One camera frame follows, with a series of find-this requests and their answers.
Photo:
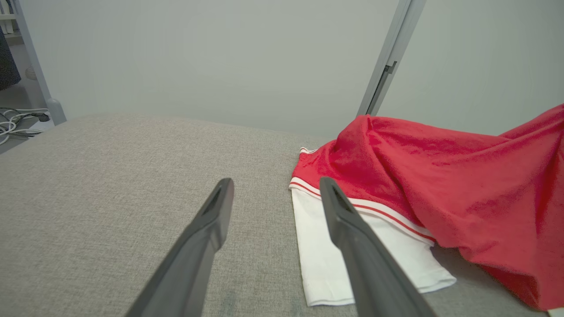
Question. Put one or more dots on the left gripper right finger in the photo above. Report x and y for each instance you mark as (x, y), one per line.
(374, 277)

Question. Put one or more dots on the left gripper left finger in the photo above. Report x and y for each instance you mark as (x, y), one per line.
(189, 273)

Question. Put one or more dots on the red basketball jersey white sleeves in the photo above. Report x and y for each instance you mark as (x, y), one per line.
(440, 176)

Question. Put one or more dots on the grey partition edge post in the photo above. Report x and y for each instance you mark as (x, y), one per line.
(55, 112)

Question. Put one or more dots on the grey metal post with feet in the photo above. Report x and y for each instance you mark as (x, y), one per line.
(392, 44)

